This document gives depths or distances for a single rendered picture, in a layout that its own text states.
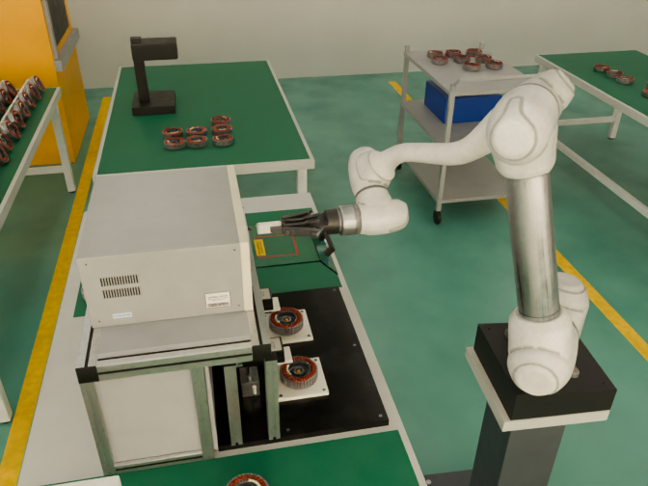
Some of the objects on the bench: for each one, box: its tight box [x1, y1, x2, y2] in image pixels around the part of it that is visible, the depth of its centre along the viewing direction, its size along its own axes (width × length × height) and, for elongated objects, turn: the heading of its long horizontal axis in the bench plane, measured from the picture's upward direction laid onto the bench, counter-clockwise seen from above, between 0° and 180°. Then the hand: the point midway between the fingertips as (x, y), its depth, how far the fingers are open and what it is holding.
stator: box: [280, 356, 318, 390], centre depth 184 cm, size 11×11×4 cm
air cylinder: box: [239, 366, 260, 397], centre depth 182 cm, size 5×8×6 cm
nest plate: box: [278, 357, 329, 402], centre depth 185 cm, size 15×15×1 cm
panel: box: [204, 366, 218, 450], centre depth 183 cm, size 1×66×30 cm, turn 11°
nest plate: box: [265, 310, 313, 344], centre depth 205 cm, size 15×15×1 cm
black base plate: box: [212, 286, 390, 451], centre depth 196 cm, size 47×64×2 cm
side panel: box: [79, 367, 215, 475], centre depth 154 cm, size 28×3×32 cm, turn 101°
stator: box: [269, 307, 304, 336], centre depth 204 cm, size 11×11×4 cm
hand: (269, 227), depth 180 cm, fingers closed
